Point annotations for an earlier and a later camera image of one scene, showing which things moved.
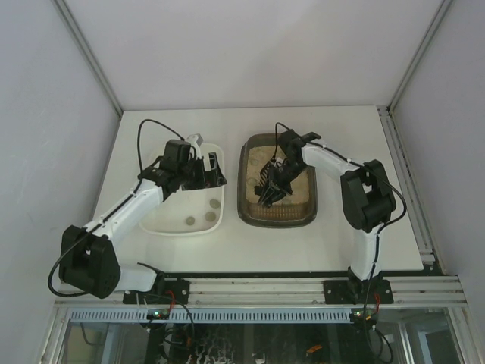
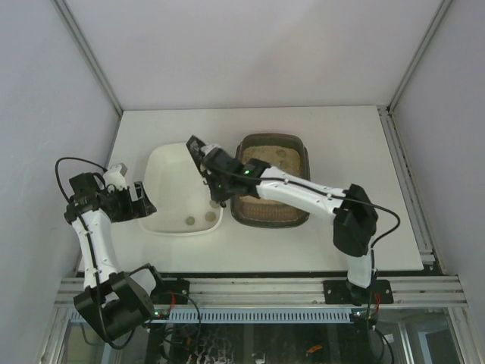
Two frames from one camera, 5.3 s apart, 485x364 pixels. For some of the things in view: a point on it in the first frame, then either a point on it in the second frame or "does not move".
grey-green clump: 214,203 does not move
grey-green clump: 190,221 does not move
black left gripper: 207,176 -> 131,202
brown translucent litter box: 295,209 does not move
